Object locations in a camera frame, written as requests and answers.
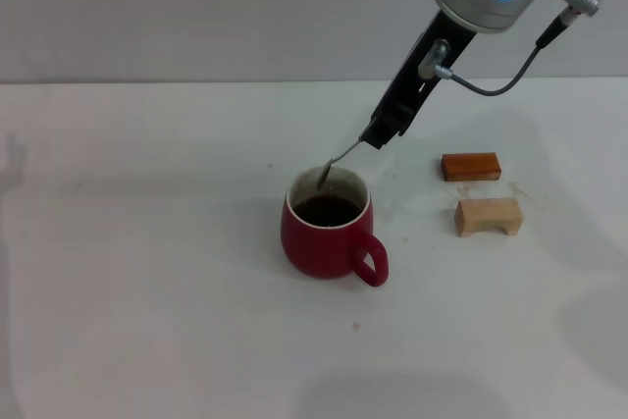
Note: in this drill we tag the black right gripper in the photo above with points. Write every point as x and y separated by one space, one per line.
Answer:
412 90

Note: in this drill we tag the red ceramic cup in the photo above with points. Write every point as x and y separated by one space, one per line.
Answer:
319 252

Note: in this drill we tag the light wooden spoon rest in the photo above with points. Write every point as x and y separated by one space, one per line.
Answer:
486 215

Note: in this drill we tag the dark brown wooden block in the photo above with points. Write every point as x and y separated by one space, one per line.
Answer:
468 167

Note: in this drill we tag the dark coffee liquid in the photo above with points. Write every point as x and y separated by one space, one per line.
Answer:
326 210

